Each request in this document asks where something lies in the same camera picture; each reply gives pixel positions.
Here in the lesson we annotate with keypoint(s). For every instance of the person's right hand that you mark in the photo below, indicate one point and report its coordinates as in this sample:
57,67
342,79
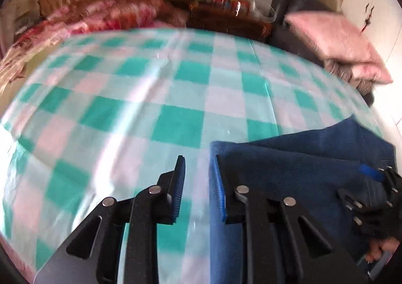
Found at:
384,246

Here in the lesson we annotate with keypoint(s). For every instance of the dark wooden nightstand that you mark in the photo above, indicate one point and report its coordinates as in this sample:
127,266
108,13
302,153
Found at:
226,21

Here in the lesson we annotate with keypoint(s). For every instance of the large pink floral pillow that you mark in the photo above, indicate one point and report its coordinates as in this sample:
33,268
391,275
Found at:
329,35

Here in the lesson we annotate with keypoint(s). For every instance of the teal white checked tablecloth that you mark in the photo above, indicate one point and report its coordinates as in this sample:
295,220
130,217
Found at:
125,98

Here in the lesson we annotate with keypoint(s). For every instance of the red hanging knot ornament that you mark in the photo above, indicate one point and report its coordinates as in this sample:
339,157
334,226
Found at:
368,16

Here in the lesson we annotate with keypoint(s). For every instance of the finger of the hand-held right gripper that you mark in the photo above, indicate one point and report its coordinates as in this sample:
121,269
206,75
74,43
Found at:
348,200
372,174

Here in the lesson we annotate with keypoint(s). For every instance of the small pink floral pillow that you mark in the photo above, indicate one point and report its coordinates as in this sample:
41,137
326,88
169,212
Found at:
373,70

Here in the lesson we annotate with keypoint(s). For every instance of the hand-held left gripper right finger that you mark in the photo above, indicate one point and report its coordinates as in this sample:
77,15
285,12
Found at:
219,189

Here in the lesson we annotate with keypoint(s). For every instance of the blue denim pants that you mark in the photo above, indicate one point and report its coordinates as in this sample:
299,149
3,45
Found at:
298,161

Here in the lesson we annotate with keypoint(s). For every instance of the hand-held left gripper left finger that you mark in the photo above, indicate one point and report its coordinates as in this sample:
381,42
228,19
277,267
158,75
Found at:
176,189

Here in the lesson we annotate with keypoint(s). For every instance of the red floral blanket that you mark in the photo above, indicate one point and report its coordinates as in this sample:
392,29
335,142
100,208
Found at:
94,16

